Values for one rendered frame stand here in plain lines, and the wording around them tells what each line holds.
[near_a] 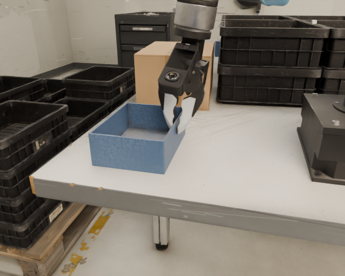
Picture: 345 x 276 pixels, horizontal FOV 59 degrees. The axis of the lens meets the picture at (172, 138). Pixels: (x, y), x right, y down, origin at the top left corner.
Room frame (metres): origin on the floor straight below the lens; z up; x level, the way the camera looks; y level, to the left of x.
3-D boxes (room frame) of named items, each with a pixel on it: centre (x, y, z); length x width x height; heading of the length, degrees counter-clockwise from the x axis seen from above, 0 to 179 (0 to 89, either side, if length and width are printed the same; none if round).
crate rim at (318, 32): (1.10, -0.31, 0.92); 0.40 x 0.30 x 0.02; 171
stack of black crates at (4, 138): (1.10, 0.63, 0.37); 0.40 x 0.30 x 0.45; 166
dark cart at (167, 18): (2.78, 0.16, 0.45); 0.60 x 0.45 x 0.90; 166
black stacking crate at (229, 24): (1.10, -0.31, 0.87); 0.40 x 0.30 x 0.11; 171
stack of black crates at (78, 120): (1.49, 0.54, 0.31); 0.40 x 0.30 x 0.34; 166
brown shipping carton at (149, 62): (1.03, -0.02, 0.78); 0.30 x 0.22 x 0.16; 171
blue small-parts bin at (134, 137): (0.62, 0.06, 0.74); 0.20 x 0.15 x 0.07; 166
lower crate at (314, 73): (1.10, -0.31, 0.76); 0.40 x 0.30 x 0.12; 171
